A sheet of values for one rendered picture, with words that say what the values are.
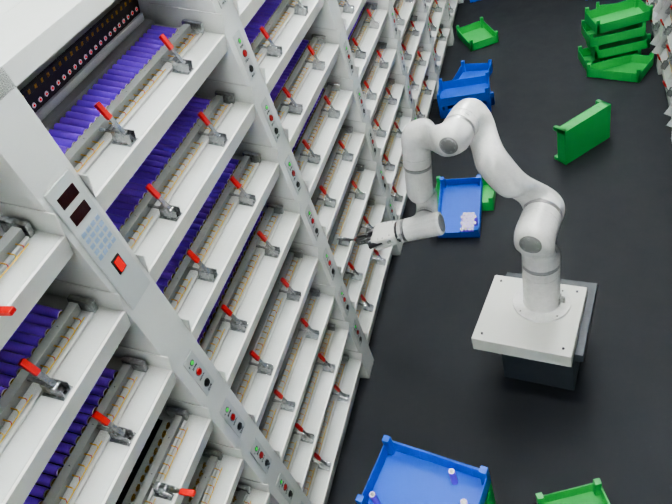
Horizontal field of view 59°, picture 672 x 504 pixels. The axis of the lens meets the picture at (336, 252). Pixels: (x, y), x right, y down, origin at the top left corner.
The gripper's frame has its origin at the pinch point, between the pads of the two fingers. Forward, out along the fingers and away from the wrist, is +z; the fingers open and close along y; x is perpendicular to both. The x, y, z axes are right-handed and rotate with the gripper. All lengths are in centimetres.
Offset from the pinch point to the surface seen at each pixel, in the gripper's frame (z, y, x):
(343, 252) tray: 7.1, -4.7, -0.7
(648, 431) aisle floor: -81, -38, -74
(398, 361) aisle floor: 6, -16, -54
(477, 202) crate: -19, 74, -53
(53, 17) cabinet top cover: -19, -70, 118
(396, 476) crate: -22, -82, -19
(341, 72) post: -2, 45, 45
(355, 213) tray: 7.5, 16.8, -0.5
